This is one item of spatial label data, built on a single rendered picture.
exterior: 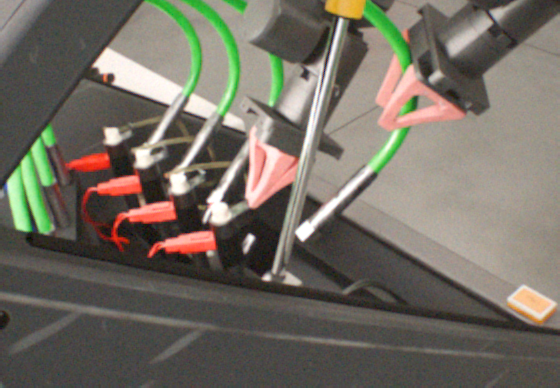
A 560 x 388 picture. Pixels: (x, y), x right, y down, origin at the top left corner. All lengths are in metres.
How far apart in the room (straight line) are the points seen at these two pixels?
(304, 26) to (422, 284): 0.41
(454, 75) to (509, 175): 2.10
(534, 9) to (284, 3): 0.24
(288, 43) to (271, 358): 0.41
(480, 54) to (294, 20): 0.19
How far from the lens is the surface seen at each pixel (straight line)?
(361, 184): 0.78
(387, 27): 0.72
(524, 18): 0.69
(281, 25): 0.78
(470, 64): 0.71
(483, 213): 2.63
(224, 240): 0.86
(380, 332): 0.50
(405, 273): 1.07
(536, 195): 2.70
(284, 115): 0.82
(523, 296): 0.95
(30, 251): 0.34
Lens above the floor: 1.62
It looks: 34 degrees down
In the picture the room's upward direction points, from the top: 11 degrees counter-clockwise
